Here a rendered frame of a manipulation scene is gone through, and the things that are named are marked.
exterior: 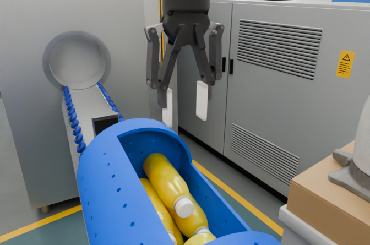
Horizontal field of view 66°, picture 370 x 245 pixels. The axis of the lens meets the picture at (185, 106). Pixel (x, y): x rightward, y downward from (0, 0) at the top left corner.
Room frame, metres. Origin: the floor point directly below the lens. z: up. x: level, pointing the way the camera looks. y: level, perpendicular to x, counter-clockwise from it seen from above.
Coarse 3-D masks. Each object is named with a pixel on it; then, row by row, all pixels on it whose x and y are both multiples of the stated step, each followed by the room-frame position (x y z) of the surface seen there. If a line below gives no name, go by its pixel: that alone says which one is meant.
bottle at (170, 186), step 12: (156, 156) 0.62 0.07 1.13; (144, 168) 0.61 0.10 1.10; (156, 168) 0.57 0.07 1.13; (168, 168) 0.57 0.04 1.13; (156, 180) 0.54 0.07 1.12; (168, 180) 0.53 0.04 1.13; (180, 180) 0.53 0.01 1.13; (156, 192) 0.53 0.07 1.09; (168, 192) 0.50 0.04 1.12; (180, 192) 0.50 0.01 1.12; (168, 204) 0.49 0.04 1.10
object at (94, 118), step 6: (102, 114) 0.99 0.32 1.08; (108, 114) 0.99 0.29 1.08; (114, 114) 0.99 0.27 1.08; (96, 120) 0.95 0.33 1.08; (102, 120) 0.96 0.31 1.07; (108, 120) 0.97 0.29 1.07; (114, 120) 0.97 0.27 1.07; (96, 126) 0.95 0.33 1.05; (102, 126) 0.95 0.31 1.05; (108, 126) 0.96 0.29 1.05; (96, 132) 0.94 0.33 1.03
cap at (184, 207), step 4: (180, 200) 0.48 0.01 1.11; (184, 200) 0.47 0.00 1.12; (188, 200) 0.48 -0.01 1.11; (176, 204) 0.47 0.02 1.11; (180, 204) 0.47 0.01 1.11; (184, 204) 0.46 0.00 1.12; (188, 204) 0.47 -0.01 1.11; (192, 204) 0.47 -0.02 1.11; (176, 208) 0.47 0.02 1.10; (180, 208) 0.46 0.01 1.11; (184, 208) 0.46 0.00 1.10; (188, 208) 0.47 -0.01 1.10; (192, 208) 0.47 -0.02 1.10; (176, 212) 0.47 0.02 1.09; (180, 212) 0.46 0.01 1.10; (184, 212) 0.46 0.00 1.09; (188, 212) 0.47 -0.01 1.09; (192, 212) 0.47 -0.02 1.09; (180, 216) 0.46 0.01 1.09; (184, 216) 0.46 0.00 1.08
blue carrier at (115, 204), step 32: (128, 128) 0.58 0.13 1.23; (160, 128) 0.60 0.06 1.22; (96, 160) 0.51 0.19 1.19; (128, 160) 0.46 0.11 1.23; (96, 192) 0.43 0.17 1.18; (128, 192) 0.38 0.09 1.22; (192, 192) 0.59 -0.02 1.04; (96, 224) 0.37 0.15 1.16; (128, 224) 0.32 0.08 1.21; (160, 224) 0.30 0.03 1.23; (224, 224) 0.47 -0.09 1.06
